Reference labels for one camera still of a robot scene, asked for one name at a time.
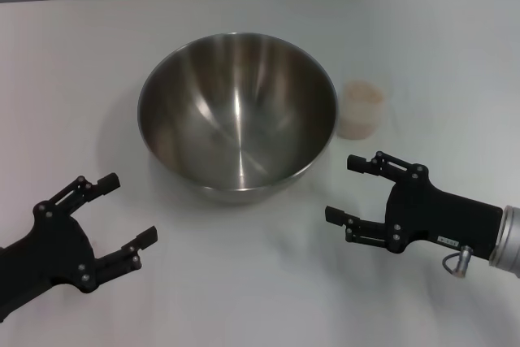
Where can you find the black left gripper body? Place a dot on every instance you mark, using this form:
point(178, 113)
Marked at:
point(53, 249)

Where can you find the white rice grains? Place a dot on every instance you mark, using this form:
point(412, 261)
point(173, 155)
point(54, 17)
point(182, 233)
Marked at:
point(361, 95)

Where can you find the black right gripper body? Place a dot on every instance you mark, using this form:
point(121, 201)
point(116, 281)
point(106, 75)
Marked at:
point(447, 217)

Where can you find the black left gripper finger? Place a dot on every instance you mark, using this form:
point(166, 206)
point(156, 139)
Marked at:
point(107, 182)
point(122, 259)

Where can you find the clear plastic measuring cup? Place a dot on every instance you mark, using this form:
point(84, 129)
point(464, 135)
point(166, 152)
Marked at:
point(361, 127)

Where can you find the stainless steel mixing bowl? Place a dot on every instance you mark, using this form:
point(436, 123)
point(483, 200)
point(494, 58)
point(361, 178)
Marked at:
point(239, 119)

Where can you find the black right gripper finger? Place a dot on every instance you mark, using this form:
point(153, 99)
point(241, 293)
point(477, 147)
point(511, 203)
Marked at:
point(365, 231)
point(357, 164)

